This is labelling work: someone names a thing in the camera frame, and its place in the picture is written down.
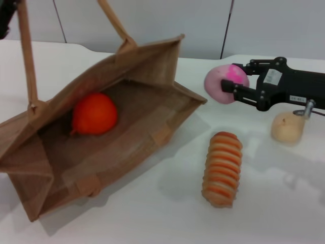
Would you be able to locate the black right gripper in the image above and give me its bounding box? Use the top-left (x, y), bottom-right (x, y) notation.
top-left (220, 57), bottom-right (325, 112)

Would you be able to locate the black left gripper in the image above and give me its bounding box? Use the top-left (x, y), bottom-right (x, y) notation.
top-left (0, 0), bottom-right (19, 39)

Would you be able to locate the pink toy peach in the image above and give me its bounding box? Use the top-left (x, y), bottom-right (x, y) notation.
top-left (204, 63), bottom-right (251, 105)

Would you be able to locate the brown jute handbag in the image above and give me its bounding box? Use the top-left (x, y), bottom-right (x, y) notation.
top-left (0, 0), bottom-right (208, 223)

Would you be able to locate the orange toy fruit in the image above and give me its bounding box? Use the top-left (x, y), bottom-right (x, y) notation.
top-left (70, 91), bottom-right (118, 136)

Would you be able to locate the beige toy fruit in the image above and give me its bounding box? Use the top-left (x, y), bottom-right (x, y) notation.
top-left (271, 112), bottom-right (305, 144)

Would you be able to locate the orange striped toy bread loaf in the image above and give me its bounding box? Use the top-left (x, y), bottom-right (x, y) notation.
top-left (201, 131), bottom-right (244, 208)

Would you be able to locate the right wrist cable with connector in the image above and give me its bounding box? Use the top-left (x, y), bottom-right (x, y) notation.
top-left (293, 99), bottom-right (325, 119)

